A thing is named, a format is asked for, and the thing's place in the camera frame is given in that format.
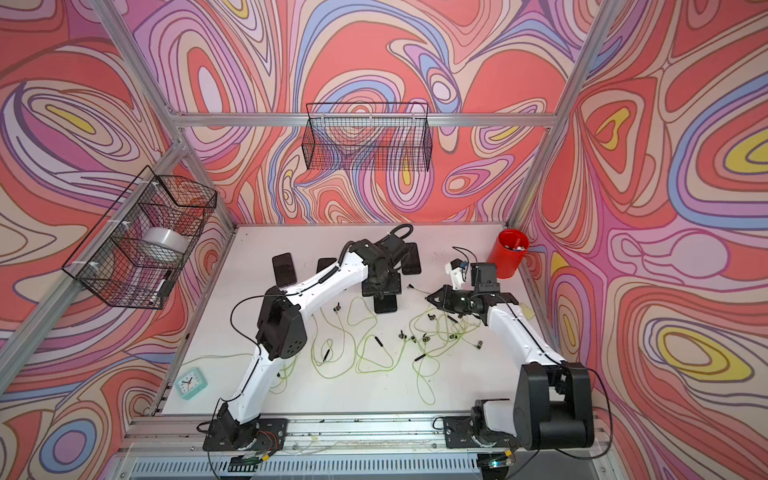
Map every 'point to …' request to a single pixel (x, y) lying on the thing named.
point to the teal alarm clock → (190, 383)
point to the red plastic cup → (509, 251)
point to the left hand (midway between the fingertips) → (394, 293)
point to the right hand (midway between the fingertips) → (431, 305)
